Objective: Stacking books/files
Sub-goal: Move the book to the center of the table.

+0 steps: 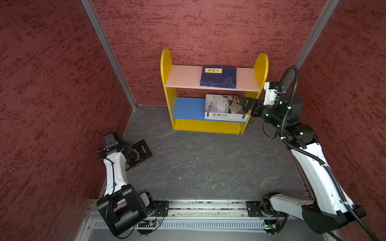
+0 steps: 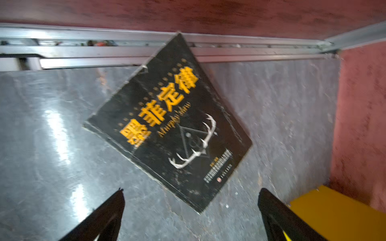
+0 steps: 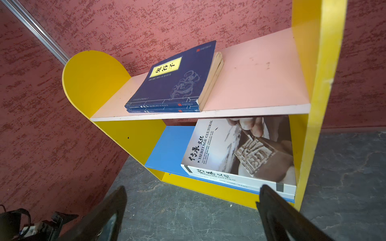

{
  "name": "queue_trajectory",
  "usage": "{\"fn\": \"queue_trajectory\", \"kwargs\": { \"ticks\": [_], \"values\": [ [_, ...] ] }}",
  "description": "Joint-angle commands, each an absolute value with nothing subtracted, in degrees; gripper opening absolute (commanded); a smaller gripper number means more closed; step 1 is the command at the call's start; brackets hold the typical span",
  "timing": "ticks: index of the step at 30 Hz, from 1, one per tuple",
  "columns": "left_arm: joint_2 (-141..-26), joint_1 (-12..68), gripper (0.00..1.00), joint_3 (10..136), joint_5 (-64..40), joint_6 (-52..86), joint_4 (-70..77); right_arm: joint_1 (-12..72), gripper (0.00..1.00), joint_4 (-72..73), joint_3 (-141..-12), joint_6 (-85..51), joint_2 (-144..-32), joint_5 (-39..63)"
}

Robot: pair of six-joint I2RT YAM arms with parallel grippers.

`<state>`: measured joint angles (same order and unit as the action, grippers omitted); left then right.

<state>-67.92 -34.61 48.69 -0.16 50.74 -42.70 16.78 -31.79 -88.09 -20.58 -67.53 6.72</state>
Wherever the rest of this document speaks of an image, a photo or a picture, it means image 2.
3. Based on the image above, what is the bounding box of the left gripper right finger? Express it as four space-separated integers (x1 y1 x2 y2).
258 188 326 241

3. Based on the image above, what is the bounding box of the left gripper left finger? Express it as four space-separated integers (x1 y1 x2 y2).
61 189 125 241

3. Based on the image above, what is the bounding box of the yellow pink blue bookshelf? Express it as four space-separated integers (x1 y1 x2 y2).
290 185 386 241

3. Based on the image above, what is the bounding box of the black book with gold letters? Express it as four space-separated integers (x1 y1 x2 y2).
84 33 252 213

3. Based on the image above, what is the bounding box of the left corner aluminium profile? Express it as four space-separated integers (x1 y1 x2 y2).
322 21 386 53

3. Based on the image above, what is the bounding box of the aluminium mounting rail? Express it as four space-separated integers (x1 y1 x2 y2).
0 22 338 72

